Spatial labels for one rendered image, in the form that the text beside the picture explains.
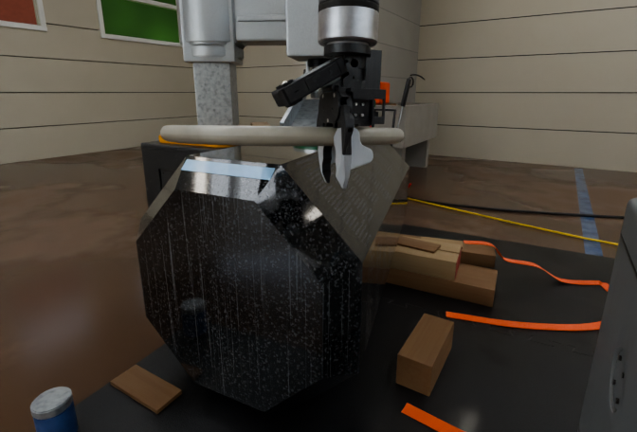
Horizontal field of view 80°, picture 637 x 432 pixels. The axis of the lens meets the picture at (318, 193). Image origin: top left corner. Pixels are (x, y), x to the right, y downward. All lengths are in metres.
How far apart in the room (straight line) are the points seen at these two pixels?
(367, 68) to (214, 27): 1.53
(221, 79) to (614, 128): 5.25
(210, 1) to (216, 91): 0.42
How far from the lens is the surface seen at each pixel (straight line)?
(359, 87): 0.61
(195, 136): 0.63
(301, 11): 1.38
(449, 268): 1.99
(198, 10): 2.10
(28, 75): 7.21
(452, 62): 6.43
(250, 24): 2.10
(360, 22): 0.58
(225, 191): 1.04
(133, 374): 1.64
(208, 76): 2.14
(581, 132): 6.26
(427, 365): 1.42
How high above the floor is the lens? 1.00
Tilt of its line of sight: 15 degrees down
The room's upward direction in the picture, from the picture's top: straight up
